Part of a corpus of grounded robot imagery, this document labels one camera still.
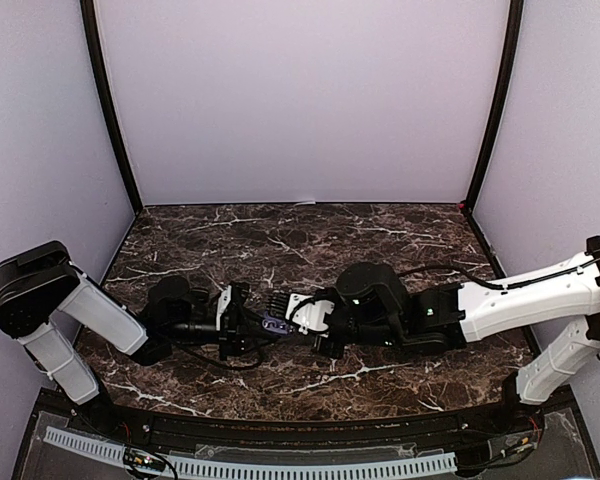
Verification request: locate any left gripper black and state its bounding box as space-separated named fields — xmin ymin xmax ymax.
xmin=165 ymin=308 xmax=277 ymax=362

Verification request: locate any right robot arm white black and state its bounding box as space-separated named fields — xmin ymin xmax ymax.
xmin=286 ymin=236 xmax=600 ymax=434

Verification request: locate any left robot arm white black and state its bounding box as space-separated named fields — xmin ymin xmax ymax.
xmin=0 ymin=241 xmax=278 ymax=436

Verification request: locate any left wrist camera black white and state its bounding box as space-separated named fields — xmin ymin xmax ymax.
xmin=215 ymin=282 xmax=250 ymax=332

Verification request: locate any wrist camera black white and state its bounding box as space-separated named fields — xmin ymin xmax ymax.
xmin=215 ymin=282 xmax=250 ymax=332
xmin=264 ymin=291 xmax=335 ymax=335

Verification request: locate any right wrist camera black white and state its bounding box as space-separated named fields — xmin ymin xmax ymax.
xmin=264 ymin=291 xmax=335 ymax=335

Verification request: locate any grey slotted cable duct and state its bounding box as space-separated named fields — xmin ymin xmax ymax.
xmin=43 ymin=426 xmax=458 ymax=479

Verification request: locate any left circuit board with wires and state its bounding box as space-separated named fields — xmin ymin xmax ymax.
xmin=122 ymin=447 xmax=167 ymax=474

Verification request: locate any circuit board with wires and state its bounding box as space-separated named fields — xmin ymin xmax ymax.
xmin=122 ymin=447 xmax=167 ymax=474
xmin=500 ymin=436 xmax=536 ymax=459

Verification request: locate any black front table rail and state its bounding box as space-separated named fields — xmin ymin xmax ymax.
xmin=93 ymin=404 xmax=513 ymax=448

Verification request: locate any right circuit board with wires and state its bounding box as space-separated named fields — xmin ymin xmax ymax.
xmin=500 ymin=436 xmax=536 ymax=459

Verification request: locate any black frame post right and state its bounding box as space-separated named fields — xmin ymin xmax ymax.
xmin=463 ymin=0 xmax=525 ymax=217

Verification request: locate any black frame post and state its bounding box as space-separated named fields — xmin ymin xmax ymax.
xmin=79 ymin=0 xmax=144 ymax=216
xmin=463 ymin=0 xmax=525 ymax=217

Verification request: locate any black frame post left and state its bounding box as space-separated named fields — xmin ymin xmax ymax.
xmin=79 ymin=0 xmax=144 ymax=216

